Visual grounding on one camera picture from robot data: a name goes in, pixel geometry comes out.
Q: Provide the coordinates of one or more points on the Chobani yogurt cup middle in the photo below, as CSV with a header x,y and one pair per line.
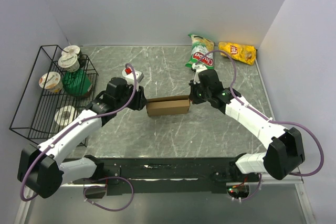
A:
x,y
69,62

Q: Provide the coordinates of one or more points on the Chobani yogurt cup front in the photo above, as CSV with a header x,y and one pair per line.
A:
x,y
51,82

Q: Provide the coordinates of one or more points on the brown cardboard box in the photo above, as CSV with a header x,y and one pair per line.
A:
x,y
173,105

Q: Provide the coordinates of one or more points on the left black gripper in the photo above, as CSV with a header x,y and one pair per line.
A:
x,y
140,99

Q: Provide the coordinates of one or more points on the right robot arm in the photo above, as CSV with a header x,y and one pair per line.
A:
x,y
284,147

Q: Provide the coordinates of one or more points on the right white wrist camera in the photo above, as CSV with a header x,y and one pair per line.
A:
x,y
197,70

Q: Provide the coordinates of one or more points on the chobani yogurt cup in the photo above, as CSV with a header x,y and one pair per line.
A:
x,y
51,82
69,62

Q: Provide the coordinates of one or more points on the green Chuba snack bag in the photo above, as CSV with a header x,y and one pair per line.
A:
x,y
201,46

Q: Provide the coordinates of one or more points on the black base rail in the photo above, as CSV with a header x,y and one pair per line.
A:
x,y
169,175

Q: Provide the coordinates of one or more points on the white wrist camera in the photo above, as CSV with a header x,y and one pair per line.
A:
x,y
128,74
197,70

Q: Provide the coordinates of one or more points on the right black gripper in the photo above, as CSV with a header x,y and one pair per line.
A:
x,y
192,97

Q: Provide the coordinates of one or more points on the green bottle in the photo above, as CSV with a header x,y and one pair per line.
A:
x,y
77,84

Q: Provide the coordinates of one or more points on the yellow Lays chips bag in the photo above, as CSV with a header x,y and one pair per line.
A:
x,y
239,52

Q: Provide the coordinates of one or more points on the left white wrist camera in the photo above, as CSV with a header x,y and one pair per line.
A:
x,y
128,74

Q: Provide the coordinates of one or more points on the black wire rack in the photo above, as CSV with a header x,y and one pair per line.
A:
x,y
34,116

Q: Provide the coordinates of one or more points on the white tape roll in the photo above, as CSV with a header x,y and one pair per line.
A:
x,y
65,115

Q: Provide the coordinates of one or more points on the yogurt cup rear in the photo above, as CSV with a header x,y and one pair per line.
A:
x,y
72,49

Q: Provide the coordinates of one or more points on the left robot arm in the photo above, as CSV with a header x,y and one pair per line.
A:
x,y
43,168

